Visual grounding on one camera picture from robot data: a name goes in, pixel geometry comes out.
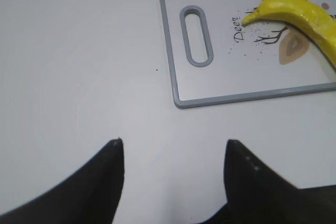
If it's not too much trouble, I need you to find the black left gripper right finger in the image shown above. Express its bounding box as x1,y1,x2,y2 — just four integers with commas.
205,140,335,223

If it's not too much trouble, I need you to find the white grey-rimmed cutting board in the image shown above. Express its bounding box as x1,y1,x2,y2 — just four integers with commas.
160,0,335,109

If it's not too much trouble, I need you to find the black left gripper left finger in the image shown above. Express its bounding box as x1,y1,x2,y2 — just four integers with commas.
1,138,124,223

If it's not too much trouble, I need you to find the yellow plastic banana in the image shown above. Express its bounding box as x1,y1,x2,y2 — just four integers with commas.
242,0,335,66

